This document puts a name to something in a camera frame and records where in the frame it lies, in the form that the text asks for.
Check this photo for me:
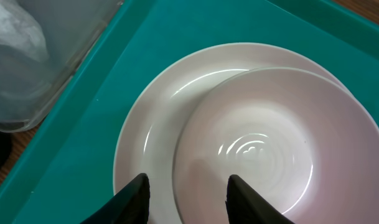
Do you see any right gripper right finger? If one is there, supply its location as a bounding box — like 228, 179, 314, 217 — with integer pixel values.
225, 174, 294, 224

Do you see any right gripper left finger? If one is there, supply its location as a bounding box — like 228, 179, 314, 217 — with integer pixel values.
82, 173, 150, 224

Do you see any large pink plate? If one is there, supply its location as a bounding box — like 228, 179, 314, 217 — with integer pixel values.
113, 42, 344, 223

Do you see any small pink bowl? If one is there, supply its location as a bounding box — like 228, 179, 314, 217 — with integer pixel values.
172, 68, 379, 223

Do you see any white napkin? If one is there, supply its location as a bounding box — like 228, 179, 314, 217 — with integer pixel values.
0, 0, 49, 62

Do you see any teal serving tray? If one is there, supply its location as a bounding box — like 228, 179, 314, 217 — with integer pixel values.
0, 1, 379, 223

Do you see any clear plastic bin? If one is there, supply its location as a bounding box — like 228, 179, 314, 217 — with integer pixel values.
0, 0, 123, 133

